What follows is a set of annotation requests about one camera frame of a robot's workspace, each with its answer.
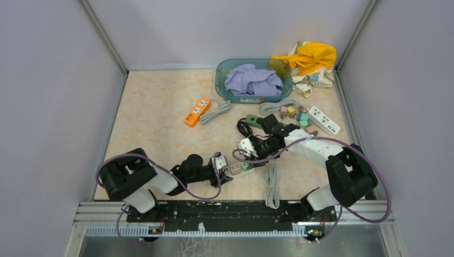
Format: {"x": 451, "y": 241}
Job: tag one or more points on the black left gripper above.
{"x": 224, "y": 179}

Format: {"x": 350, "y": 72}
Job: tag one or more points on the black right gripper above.
{"x": 258, "y": 155}

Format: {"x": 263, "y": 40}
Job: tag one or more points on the small white power strip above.
{"x": 228, "y": 173}

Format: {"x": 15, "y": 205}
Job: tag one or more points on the green power strip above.
{"x": 253, "y": 121}

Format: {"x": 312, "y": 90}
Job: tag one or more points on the yellow usb charger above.
{"x": 291, "y": 112}

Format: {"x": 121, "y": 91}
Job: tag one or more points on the light green usb charger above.
{"x": 303, "y": 124}

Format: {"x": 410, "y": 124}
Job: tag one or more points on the teal usb charger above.
{"x": 302, "y": 116}

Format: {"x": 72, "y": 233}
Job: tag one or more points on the orange power strip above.
{"x": 194, "y": 116}

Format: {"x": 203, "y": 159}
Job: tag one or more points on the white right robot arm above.
{"x": 350, "y": 177}

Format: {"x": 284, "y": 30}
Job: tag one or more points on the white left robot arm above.
{"x": 126, "y": 177}

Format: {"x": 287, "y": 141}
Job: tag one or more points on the purple cloth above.
{"x": 247, "y": 80}

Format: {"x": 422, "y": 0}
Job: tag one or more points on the white patterned cloth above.
{"x": 321, "y": 78}

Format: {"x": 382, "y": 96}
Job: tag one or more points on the teal plastic basin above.
{"x": 226, "y": 66}

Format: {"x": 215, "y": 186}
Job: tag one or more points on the yellow cloth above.
{"x": 307, "y": 57}

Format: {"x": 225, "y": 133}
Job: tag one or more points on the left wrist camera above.
{"x": 219, "y": 161}

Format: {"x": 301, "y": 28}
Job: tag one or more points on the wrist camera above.
{"x": 246, "y": 148}
{"x": 219, "y": 161}

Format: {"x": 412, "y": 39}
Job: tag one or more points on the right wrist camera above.
{"x": 246, "y": 148}

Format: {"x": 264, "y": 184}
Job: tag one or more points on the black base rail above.
{"x": 229, "y": 216}

